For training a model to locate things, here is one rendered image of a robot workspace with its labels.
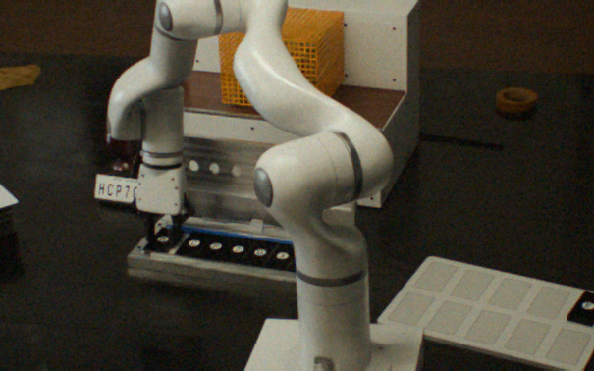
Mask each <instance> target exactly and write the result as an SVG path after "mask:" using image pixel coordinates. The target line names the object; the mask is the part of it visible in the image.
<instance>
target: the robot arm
mask: <svg viewBox="0 0 594 371"><path fill-rule="evenodd" d="M288 7H289V3H288V0H157V3H156V11H155V19H154V27H153V36H152V44H151V53H150V56H149V57H147V58H145V59H144V60H142V61H140V62H138V63H137V64H135V65H133V66H132V67H130V68H129V69H128V70H127V71H125V72H124V73H123V74H122V75H120V77H119V78H118V79H117V81H116V83H115V85H114V87H113V89H112V92H111V95H110V99H109V105H108V114H107V128H108V129H107V130H108V132H109V134H110V136H111V137H112V138H114V139H116V140H121V141H129V140H142V149H141V150H140V153H139V154H140V156H142V161H143V162H144V163H142V164H141V165H140V169H139V174H138V181H137V192H136V198H135V199H134V200H133V201H132V203H131V206H132V208H133V209H134V210H135V211H136V212H137V215H138V216H139V217H140V218H141V219H142V223H144V235H145V241H146V242H149V241H151V239H152V238H153V237H154V236H155V220H153V216H154V212H156V214H163V215H170V216H171V220H172V224H173V227H171V242H170V244H171V245H175V244H177V243H179V242H180V240H181V237H182V224H183V223H184V222H185V221H186V220H187V219H188V218H190V217H191V216H193V215H194V214H195V209H194V208H193V206H192V205H191V203H190V202H189V200H188V184H187V176H186V171H185V167H184V165H182V162H184V89H183V88H182V87H180V86H178V85H179V84H182V83H184V82H185V80H187V79H188V78H189V77H190V75H191V73H192V70H193V65H194V60H195V53H196V47H197V42H198V40H199V39H203V38H209V37H213V36H218V35H223V34H229V33H233V32H238V33H242V34H244V35H245V38H244V39H243V41H242V42H241V44H240V46H239V47H238V49H237V51H236V54H235V59H234V72H235V76H236V78H237V80H238V82H239V85H240V87H241V89H242V90H243V93H244V94H245V96H246V97H247V99H248V100H249V102H250V103H251V105H252V106H253V107H254V108H256V111H257V112H258V113H259V114H260V115H261V116H262V117H263V118H264V119H265V120H266V121H268V122H269V123H270V124H272V125H273V126H275V127H277V128H279V129H282V130H284V131H287V132H289V133H293V134H294V135H296V136H299V137H301V139H297V140H293V141H290V142H287V143H283V144H280V145H277V146H275V147H272V148H271V149H269V150H267V151H266V152H265V153H264V154H263V155H262V156H261V157H260V158H259V160H258V163H257V165H256V168H254V172H253V190H254V194H256V196H257V198H258V200H259V201H260V203H261V204H262V205H263V207H264V208H265V209H266V210H267V211H268V213H269V214H270V215H271V216H272V217H273V218H274V219H275V220H276V221H277V222H278V223H279V224H280V225H282V226H283V227H284V228H285V229H286V230H287V231H288V233H289V234H290V236H291V238H292V242H293V245H294V249H295V258H296V273H297V309H298V326H299V342H297V343H295V344H294V345H293V346H291V347H290V348H289V349H288V350H287V351H286V352H285V354H284V356H283V358H282V371H391V369H392V356H391V353H390V352H389V351H388V350H387V349H386V348H384V347H383V345H382V344H380V343H379V342H377V341H375V340H373V339H371V338H370V314H369V280H368V253H367V244H366V240H365V236H364V234H363V232H362V231H361V230H360V229H358V228H357V227H355V226H353V225H350V224H348V223H343V222H337V221H330V220H324V219H322V214H323V211H324V210H325V209H328V208H331V207H336V206H339V205H342V204H346V203H350V202H353V201H357V200H360V199H363V198H366V197H369V196H372V195H374V194H376V193H378V192H379V191H381V190H382V189H383V188H384V187H386V185H387V184H388V183H389V181H390V180H391V178H392V176H393V173H394V167H395V161H394V155H393V151H392V149H391V147H390V145H389V143H388V141H387V139H386V138H384V137H383V136H382V134H381V133H380V132H379V131H378V130H377V129H376V128H375V127H374V126H373V125H371V124H370V123H369V122H367V121H366V120H365V119H363V118H362V117H360V116H359V115H357V114H356V113H354V112H353V111H351V110H349V108H348V107H346V106H344V105H343V104H341V103H339V102H337V101H336V100H334V99H331V98H330V97H328V96H326V95H324V94H323V93H321V92H320V91H318V90H317V89H316V88H314V87H313V86H312V85H311V84H310V83H309V81H308V79H306V78H305V77H304V75H303V74H302V73H301V71H300V70H299V68H298V66H297V64H296V63H295V61H294V60H293V58H292V57H291V54H290V52H289V51H288V49H287V47H286V46H285V44H284V41H283V37H282V30H283V25H284V22H285V19H286V16H287V13H288ZM141 98H142V100H141V102H138V101H139V100H140V99H141ZM137 102H138V103H137ZM184 209H187V214H185V215H184V216H182V210H184Z"/></svg>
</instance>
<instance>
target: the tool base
mask: <svg viewBox="0 0 594 371"><path fill-rule="evenodd" d="M159 223H161V224H162V225H158V224H159ZM228 223H230V224H223V223H216V222H209V221H203V220H201V215H193V216H191V217H190V218H188V219H187V220H186V221H185V222H184V223H183V224H182V226H187V227H194V228H201V229H208V230H215V231H222V232H230V233H237V234H245V235H252V236H260V237H267V238H273V239H279V240H287V241H292V238H291V236H290V234H289V233H288V232H286V231H285V228H284V227H283V226H276V225H269V224H264V223H263V220H259V219H252V220H251V221H250V222H247V221H240V220H233V219H228ZM166 224H171V225H173V224H172V220H171V216H170V215H165V216H164V217H163V218H162V219H160V220H159V222H158V223H157V224H156V225H155V235H156V233H157V232H158V231H159V230H160V229H161V228H162V227H164V226H165V225H166ZM149 242H150V241H149ZM147 244H148V242H146V241H145V236H144V238H143V239H142V241H141V242H140V243H139V244H138V245H137V247H136V248H135V249H134V250H133V251H132V252H131V254H130V255H129V256H128V263H129V267H134V268H139V269H146V270H153V271H160V272H166V273H173V274H180V275H187V276H193V277H199V278H207V279H213V280H220V281H226V282H234V283H240V284H247V285H253V286H261V287H266V288H273V289H279V290H287V292H297V278H292V277H285V276H278V275H271V274H264V273H258V272H250V271H244V270H237V269H231V268H223V267H216V266H210V264H203V263H195V262H189V261H183V260H175V259H169V258H162V257H155V256H152V254H147V253H142V251H143V248H144V247H145V246H146V245H147ZM139 246H140V247H141V248H140V249H138V247H139Z"/></svg>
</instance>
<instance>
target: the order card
mask: <svg viewBox="0 0 594 371"><path fill-rule="evenodd" d="M137 181H138V179H130V178H122V177H114V176H106V175H97V181H96V192H95V193H94V198H100V199H107V200H115V201H122V202H129V203H132V201H133V200H134V199H135V198H136V192H137Z"/></svg>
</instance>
